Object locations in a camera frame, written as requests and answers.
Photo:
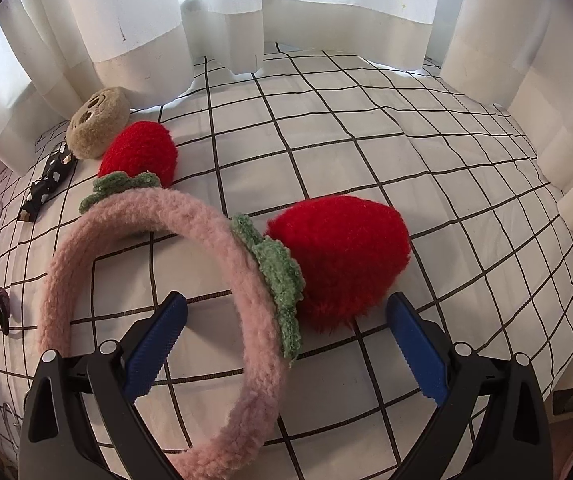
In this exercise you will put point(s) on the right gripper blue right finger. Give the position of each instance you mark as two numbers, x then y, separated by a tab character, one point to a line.
423	345

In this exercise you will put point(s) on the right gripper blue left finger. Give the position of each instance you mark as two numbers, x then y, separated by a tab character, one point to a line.
148	342

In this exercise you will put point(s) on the pink strawberry plush headband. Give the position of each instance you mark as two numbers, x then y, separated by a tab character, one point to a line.
286	269

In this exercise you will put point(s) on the beige sloth plush charm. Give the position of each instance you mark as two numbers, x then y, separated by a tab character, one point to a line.
95	125

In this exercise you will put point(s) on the white curtain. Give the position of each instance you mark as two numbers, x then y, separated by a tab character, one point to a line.
514	53

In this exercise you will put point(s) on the black floral bow keychain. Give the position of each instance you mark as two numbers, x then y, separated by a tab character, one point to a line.
57	168

